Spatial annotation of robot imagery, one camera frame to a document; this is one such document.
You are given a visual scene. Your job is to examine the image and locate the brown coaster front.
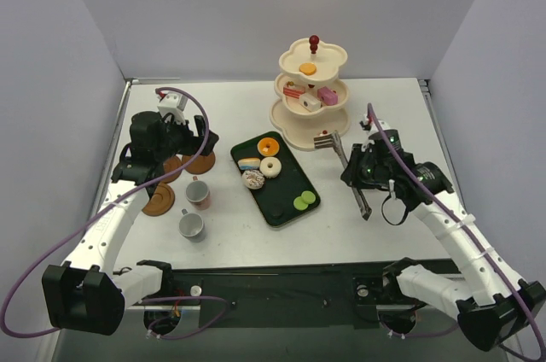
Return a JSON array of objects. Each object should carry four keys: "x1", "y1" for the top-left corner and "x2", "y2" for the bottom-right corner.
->
[{"x1": 142, "y1": 182, "x2": 176, "y2": 217}]

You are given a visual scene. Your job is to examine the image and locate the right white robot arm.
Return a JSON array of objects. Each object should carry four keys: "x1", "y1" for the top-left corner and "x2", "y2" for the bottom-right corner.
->
[{"x1": 340, "y1": 135, "x2": 545, "y2": 352}]

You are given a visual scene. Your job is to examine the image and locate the pink block cake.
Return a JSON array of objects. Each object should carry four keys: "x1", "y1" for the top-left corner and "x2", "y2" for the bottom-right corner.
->
[{"x1": 317, "y1": 86, "x2": 339, "y2": 106}]

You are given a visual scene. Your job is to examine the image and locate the chocolate layer cake slice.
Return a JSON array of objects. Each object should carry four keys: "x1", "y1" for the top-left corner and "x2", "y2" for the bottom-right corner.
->
[{"x1": 313, "y1": 131, "x2": 334, "y2": 149}]

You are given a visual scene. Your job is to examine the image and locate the white glazed donut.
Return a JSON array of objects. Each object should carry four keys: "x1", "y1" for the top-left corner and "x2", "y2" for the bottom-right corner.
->
[{"x1": 259, "y1": 156, "x2": 282, "y2": 178}]

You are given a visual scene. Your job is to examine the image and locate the cream three-tier dessert stand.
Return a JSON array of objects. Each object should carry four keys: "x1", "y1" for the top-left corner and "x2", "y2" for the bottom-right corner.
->
[{"x1": 270, "y1": 35, "x2": 351, "y2": 151}]

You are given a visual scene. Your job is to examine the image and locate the aluminium rail frame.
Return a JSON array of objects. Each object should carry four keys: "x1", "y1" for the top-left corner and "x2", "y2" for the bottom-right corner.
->
[{"x1": 417, "y1": 78, "x2": 512, "y2": 310}]

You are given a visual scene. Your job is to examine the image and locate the dark green serving tray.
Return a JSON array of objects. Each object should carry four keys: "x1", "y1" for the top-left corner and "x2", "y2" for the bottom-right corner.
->
[{"x1": 230, "y1": 131, "x2": 321, "y2": 228}]

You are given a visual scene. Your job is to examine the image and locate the orange macaron on stand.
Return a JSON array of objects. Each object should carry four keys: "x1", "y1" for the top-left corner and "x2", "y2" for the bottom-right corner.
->
[{"x1": 299, "y1": 62, "x2": 317, "y2": 76}]

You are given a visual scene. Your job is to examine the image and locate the metal tongs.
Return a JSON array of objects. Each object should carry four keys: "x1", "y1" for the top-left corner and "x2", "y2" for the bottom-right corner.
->
[{"x1": 331, "y1": 131, "x2": 372, "y2": 221}]

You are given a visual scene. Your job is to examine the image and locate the orange glazed donut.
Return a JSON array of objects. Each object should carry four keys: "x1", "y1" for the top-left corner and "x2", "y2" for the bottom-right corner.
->
[{"x1": 257, "y1": 137, "x2": 280, "y2": 157}]

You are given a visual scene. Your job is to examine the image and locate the dark chocolate macaron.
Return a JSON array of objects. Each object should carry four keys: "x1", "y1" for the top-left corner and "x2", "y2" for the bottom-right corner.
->
[{"x1": 270, "y1": 207, "x2": 283, "y2": 219}]

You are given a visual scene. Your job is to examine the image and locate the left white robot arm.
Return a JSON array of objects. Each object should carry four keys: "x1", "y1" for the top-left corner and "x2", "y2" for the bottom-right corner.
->
[{"x1": 42, "y1": 111, "x2": 218, "y2": 336}]

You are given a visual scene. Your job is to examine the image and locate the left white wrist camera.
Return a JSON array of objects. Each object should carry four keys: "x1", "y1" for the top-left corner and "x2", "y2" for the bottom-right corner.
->
[{"x1": 157, "y1": 91, "x2": 188, "y2": 125}]

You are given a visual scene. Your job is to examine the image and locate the pink mug left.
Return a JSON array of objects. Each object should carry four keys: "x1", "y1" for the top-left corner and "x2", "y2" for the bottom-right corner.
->
[{"x1": 185, "y1": 176, "x2": 212, "y2": 210}]

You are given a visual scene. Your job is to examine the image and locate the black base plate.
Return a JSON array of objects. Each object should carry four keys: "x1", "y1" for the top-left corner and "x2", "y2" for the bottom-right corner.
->
[{"x1": 108, "y1": 260, "x2": 434, "y2": 331}]

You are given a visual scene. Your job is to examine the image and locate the grey mug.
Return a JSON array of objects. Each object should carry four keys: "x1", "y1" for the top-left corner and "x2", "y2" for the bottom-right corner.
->
[{"x1": 178, "y1": 209, "x2": 206, "y2": 242}]

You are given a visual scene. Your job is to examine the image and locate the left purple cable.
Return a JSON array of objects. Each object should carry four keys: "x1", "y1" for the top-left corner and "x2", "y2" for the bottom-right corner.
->
[{"x1": 0, "y1": 86, "x2": 231, "y2": 342}]

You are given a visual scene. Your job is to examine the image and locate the orange white blue donut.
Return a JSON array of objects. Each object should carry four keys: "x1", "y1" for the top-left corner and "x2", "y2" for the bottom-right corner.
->
[{"x1": 237, "y1": 157, "x2": 261, "y2": 171}]

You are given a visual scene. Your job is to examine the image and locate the brown coaster back left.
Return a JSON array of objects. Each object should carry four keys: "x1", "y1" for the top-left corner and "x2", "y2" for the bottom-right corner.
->
[{"x1": 163, "y1": 155, "x2": 182, "y2": 183}]

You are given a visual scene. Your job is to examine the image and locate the pink strawberry cake slice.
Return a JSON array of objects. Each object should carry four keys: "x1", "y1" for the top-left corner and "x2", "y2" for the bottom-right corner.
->
[{"x1": 282, "y1": 81, "x2": 305, "y2": 99}]

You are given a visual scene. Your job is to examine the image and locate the brown coaster back right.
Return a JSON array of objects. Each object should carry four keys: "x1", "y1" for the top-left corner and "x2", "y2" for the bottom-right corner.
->
[{"x1": 185, "y1": 152, "x2": 216, "y2": 175}]

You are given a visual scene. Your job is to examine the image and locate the white block cake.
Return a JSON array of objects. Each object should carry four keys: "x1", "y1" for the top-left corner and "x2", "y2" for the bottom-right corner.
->
[{"x1": 298, "y1": 93, "x2": 322, "y2": 113}]

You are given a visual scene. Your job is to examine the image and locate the sprinkled white donut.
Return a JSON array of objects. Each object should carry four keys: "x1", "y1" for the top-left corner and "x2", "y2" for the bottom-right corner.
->
[{"x1": 241, "y1": 169, "x2": 265, "y2": 190}]

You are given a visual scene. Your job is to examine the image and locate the brown coaster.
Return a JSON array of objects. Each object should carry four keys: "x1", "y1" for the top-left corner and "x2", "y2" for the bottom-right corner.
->
[
  {"x1": 163, "y1": 155, "x2": 182, "y2": 183},
  {"x1": 142, "y1": 182, "x2": 176, "y2": 217},
  {"x1": 185, "y1": 152, "x2": 216, "y2": 175}
]

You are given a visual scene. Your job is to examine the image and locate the green macaron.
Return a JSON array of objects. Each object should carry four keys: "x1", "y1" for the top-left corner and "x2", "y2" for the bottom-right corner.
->
[
  {"x1": 300, "y1": 190, "x2": 317, "y2": 205},
  {"x1": 293, "y1": 196, "x2": 309, "y2": 211}
]

